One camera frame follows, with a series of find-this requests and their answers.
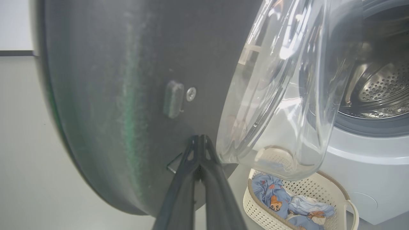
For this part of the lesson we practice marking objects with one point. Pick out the white front-load washing machine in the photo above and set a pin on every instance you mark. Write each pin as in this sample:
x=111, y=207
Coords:
x=367, y=179

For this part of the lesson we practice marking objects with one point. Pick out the cream perforated laundry basket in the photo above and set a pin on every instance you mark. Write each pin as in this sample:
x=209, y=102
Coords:
x=319, y=191

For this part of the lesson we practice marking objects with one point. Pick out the washing machine door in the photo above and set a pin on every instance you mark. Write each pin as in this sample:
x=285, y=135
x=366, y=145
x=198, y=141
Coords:
x=96, y=95

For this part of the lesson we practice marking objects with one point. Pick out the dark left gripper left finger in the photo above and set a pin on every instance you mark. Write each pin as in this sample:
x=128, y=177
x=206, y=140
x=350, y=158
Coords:
x=179, y=198

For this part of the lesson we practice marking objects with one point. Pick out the light blue cartoon garment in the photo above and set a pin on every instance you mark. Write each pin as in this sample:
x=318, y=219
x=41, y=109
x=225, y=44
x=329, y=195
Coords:
x=308, y=206

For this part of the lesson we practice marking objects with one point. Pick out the steel washing machine drum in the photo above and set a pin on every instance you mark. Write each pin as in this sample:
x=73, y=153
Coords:
x=383, y=86

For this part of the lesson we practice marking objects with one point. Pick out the blue cartoon print garment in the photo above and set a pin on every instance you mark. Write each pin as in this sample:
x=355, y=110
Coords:
x=268, y=191

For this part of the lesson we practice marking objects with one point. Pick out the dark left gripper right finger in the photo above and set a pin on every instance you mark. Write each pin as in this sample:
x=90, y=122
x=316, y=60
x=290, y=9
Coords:
x=220, y=201

